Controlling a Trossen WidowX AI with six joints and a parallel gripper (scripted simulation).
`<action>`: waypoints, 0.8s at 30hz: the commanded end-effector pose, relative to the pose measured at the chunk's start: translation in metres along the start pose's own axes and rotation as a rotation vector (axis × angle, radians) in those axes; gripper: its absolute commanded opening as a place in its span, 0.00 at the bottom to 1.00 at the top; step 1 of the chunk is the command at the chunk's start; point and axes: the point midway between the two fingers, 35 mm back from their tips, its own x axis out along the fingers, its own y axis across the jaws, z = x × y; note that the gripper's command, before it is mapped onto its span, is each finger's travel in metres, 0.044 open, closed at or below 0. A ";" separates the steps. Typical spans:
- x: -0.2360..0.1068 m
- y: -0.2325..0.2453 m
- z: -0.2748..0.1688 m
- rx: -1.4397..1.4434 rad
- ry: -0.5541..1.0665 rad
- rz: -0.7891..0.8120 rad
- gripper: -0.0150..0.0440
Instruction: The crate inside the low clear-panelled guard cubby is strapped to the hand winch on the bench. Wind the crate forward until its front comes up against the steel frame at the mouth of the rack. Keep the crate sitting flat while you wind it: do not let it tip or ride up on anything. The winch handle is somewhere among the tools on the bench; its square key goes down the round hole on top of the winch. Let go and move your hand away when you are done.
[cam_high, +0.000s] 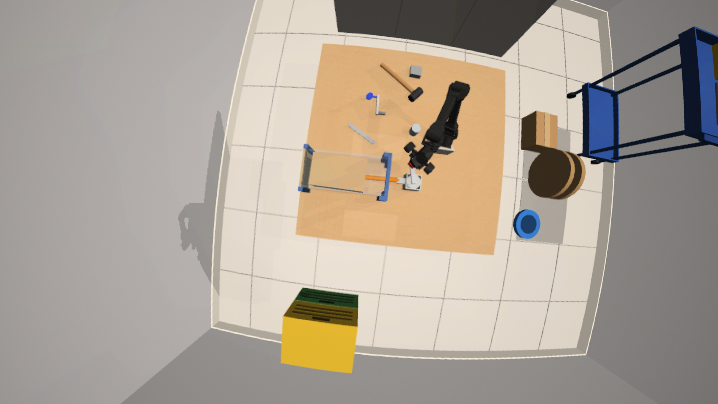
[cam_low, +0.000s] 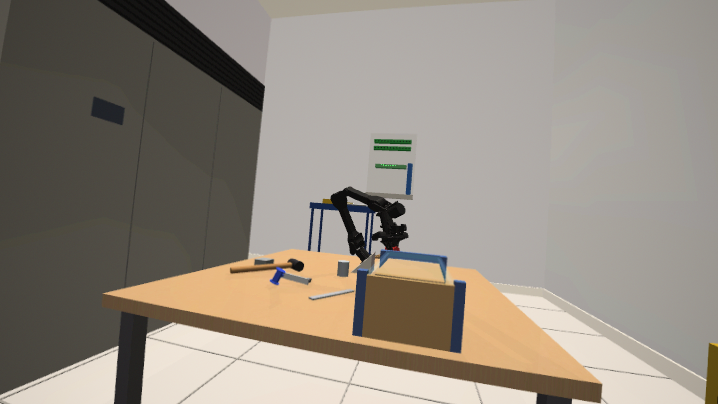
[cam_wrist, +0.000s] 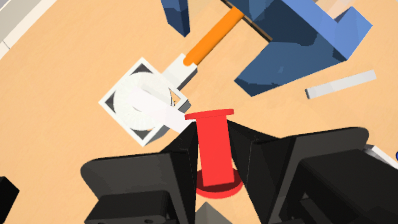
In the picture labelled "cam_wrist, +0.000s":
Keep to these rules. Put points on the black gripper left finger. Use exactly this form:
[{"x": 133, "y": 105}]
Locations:
[{"x": 173, "y": 169}]

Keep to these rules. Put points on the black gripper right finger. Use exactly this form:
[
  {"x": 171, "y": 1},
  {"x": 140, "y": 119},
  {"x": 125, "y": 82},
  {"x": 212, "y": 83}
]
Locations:
[{"x": 267, "y": 164}]

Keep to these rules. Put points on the grey flat bar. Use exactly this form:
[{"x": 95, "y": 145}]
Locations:
[{"x": 340, "y": 84}]

